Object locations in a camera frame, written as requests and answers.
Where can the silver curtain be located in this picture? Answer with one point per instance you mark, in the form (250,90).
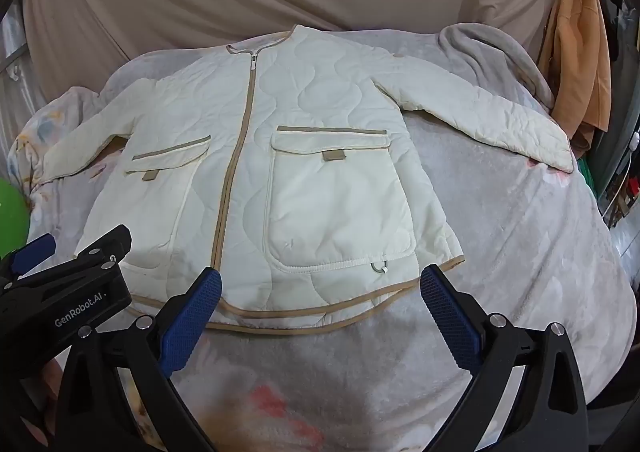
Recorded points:
(15,57)

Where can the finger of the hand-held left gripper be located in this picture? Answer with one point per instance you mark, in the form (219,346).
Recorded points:
(35,251)
(107,244)

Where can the dark hanging garment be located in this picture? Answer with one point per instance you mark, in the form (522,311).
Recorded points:
(620,57)

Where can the white quilted jacket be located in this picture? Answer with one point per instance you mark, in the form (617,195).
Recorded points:
(300,157)

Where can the orange hanging garment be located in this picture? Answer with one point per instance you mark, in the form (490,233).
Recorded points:
(575,57)

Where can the green fabric object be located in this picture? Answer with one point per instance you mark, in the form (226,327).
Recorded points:
(12,217)

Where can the grey floral fleece blanket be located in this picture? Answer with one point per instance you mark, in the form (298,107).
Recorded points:
(500,257)

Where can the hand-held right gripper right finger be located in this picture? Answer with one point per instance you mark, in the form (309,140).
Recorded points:
(450,322)

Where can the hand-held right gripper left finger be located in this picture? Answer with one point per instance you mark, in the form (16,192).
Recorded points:
(192,319)

